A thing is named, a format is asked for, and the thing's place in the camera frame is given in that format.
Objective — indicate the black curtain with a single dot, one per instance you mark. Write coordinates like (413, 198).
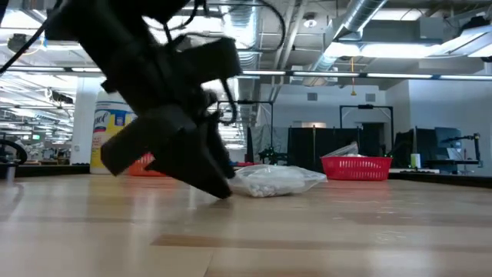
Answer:
(307, 142)

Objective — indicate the black jointed stand arm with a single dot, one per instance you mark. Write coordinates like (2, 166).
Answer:
(477, 148)

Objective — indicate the white ceiling light fixture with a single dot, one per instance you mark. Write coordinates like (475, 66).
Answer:
(384, 50)

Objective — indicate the long led light bar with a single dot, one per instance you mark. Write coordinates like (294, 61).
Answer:
(365, 75)

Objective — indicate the black background robot arm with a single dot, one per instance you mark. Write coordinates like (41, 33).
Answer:
(271, 157)

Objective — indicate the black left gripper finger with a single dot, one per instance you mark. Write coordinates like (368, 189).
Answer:
(221, 146)
(192, 169)

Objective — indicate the Lysol wipes canister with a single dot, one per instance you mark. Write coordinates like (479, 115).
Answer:
(107, 119)

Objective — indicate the grey cover sheet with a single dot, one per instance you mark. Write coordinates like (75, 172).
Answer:
(265, 138)

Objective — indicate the black background rig frame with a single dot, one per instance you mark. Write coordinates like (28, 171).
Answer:
(261, 102)
(365, 106)

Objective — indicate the red plastic basket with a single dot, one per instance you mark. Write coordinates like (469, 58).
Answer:
(357, 169)

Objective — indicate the white pillar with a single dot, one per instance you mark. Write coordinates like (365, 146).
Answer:
(85, 123)

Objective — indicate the black background equipment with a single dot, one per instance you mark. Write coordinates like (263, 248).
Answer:
(430, 142)

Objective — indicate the white paper roll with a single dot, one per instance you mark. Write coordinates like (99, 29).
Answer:
(415, 160)

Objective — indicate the black aluminium table frame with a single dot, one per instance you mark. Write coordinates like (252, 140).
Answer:
(442, 180)

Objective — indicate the silver spiral ventilation duct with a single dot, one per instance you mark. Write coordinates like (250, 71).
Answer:
(250, 23)
(348, 23)

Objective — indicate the orange plastic basket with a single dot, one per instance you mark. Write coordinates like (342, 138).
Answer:
(140, 163)

